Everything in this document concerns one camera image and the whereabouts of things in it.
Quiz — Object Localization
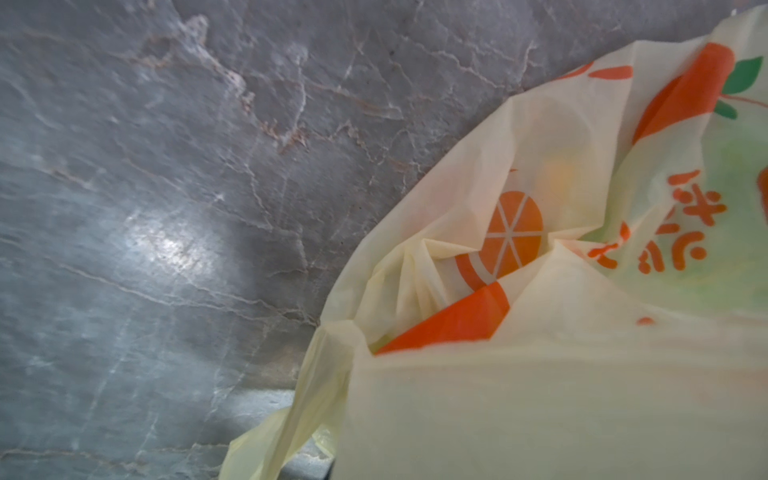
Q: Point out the yellow plastic bag fruit print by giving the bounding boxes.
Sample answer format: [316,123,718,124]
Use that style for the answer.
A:
[220,6,767,479]

